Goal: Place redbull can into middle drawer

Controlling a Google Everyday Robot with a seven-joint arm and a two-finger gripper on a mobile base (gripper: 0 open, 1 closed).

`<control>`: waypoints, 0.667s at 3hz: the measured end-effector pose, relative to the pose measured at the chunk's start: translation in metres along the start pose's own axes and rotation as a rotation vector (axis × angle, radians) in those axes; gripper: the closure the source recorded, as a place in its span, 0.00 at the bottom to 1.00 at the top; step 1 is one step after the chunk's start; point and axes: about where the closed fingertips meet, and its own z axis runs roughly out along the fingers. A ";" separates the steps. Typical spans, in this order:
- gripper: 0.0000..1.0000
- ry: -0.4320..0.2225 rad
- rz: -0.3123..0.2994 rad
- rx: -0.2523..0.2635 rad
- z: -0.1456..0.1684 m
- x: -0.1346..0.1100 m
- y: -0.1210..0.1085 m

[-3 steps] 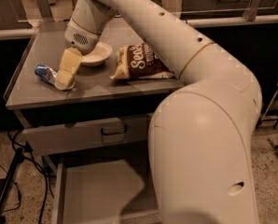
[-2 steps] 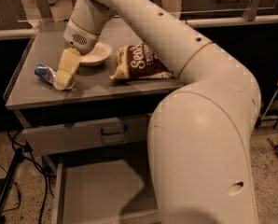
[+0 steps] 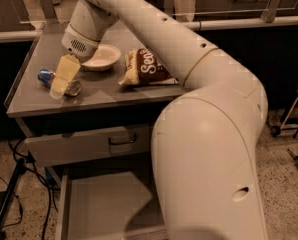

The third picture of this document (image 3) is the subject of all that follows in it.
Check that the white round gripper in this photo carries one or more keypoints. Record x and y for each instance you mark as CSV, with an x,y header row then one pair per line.
x,y
78,46

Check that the blue silver redbull can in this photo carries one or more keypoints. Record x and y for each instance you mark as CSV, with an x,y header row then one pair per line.
x,y
57,85

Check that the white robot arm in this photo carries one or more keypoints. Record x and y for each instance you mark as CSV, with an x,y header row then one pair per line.
x,y
203,143

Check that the grey metal drawer cabinet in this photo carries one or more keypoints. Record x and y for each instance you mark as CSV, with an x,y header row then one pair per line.
x,y
101,103

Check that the grey top drawer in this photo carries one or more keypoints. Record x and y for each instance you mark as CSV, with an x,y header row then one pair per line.
x,y
59,149

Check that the grey open middle drawer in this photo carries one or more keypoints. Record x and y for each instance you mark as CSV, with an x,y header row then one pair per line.
x,y
111,206

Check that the white paper bowl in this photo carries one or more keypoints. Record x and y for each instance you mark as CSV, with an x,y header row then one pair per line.
x,y
103,59

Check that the brown yellow snack bag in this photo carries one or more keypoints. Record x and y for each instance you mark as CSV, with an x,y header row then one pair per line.
x,y
143,68

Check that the black tripod leg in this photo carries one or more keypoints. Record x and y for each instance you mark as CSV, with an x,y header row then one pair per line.
x,y
8,193

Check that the white horizontal rail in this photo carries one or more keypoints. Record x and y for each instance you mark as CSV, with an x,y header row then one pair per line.
x,y
240,23

